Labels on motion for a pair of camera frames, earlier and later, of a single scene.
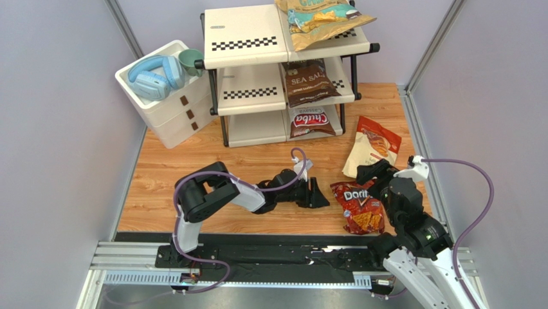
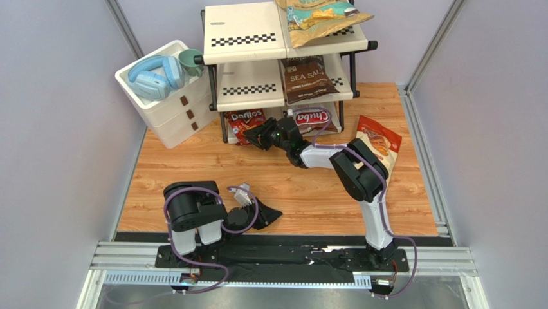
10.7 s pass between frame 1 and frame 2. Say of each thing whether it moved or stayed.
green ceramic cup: stayed
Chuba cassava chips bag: stayed
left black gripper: moved
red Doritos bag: moved
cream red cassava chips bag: stayed
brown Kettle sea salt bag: stayed
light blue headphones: stayed
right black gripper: moved
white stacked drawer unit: stayed
